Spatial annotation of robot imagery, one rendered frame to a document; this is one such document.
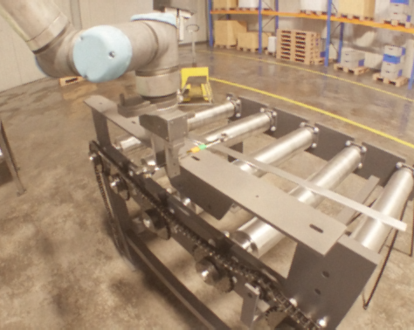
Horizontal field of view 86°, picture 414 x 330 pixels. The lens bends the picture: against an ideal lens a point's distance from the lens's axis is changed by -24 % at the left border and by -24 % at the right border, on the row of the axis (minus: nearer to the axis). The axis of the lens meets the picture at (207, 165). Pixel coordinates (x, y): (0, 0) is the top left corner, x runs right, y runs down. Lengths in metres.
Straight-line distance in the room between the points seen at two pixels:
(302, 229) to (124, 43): 0.42
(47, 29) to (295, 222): 0.55
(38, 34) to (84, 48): 0.10
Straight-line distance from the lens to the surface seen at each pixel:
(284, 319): 0.69
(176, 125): 0.56
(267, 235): 0.86
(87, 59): 0.45
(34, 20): 0.51
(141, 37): 0.47
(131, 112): 0.55
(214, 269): 0.77
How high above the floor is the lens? 1.50
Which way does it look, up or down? 31 degrees down
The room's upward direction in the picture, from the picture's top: 2 degrees counter-clockwise
